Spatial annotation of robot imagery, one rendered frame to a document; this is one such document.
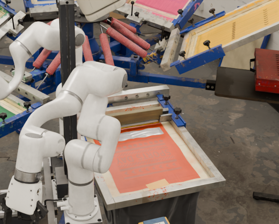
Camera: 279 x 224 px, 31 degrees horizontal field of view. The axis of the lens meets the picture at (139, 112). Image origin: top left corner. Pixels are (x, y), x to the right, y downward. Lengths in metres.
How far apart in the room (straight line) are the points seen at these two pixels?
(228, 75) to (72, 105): 1.99
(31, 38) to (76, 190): 0.59
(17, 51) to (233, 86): 1.75
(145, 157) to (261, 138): 2.18
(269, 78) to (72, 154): 1.67
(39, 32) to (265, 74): 1.66
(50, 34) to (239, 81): 1.78
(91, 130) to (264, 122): 3.24
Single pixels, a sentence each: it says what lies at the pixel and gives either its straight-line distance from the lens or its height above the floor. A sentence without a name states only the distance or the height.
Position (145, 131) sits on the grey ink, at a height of 0.96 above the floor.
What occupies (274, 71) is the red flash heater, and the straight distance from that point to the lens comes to 3.24.
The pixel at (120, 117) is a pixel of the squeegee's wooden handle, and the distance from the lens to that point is 2.71.
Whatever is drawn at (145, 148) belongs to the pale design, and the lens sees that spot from 2.63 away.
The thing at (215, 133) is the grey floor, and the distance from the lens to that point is 4.57.
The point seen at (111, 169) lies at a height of 0.95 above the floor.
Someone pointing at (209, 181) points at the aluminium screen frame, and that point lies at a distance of 2.41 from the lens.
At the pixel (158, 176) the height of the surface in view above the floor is 0.95.
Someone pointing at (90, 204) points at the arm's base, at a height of 1.19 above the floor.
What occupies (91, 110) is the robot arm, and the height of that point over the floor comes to 1.55.
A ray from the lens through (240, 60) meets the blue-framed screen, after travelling 5.32.
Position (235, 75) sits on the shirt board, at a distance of 3.47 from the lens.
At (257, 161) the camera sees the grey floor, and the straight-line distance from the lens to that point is 4.32.
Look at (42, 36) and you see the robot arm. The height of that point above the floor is 1.74.
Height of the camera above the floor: 2.48
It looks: 31 degrees down
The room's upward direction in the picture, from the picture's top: 3 degrees clockwise
